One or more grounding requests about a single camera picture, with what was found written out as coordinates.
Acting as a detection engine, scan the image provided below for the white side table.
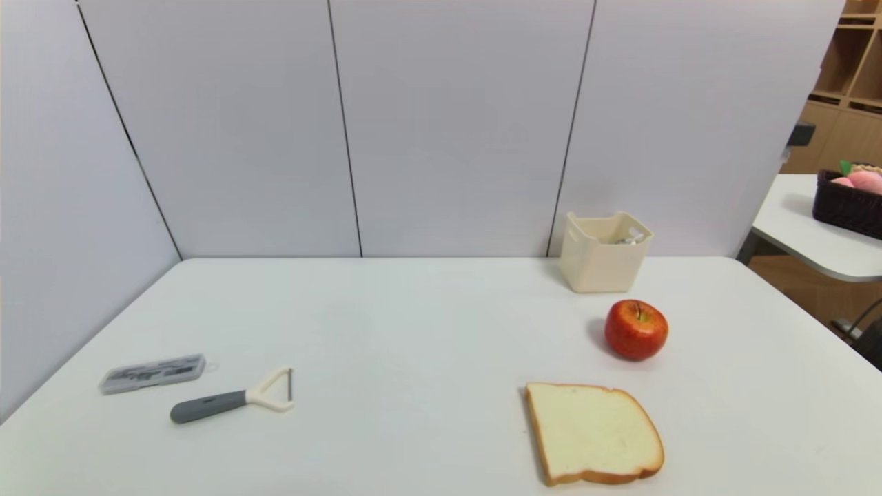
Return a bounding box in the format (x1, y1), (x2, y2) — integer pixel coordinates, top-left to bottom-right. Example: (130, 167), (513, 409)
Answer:
(751, 174), (882, 283)

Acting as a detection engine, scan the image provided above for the cream plastic storage box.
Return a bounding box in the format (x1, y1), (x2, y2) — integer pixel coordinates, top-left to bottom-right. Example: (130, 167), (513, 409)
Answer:
(559, 211), (654, 294)

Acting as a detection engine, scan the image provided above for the black office chair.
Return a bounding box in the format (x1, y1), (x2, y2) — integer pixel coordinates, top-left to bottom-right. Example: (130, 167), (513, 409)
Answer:
(830, 298), (882, 371)

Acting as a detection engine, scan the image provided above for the white bread slice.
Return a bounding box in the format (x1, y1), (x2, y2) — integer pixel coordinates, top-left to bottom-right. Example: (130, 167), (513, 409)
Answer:
(525, 382), (666, 488)

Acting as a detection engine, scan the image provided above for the pink plush peach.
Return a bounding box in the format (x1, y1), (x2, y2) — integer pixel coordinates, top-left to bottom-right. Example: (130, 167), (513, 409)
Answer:
(830, 170), (882, 195)

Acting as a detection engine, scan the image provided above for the dark wicker basket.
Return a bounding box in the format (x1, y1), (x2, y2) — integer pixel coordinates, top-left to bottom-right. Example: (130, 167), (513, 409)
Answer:
(812, 169), (882, 240)

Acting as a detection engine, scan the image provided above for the grey handled white peeler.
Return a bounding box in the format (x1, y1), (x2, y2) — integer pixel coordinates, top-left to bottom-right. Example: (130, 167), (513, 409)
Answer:
(170, 366), (295, 424)

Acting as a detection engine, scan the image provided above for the red apple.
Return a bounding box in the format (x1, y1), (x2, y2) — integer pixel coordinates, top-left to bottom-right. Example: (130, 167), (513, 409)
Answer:
(604, 299), (669, 362)

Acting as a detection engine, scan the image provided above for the clear plastic flat case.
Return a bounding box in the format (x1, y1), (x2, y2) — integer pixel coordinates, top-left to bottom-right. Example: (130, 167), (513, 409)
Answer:
(98, 354), (207, 395)

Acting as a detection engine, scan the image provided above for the wooden shelf cabinet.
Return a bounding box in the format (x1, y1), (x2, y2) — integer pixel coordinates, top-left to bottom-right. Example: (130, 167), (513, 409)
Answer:
(781, 0), (882, 174)

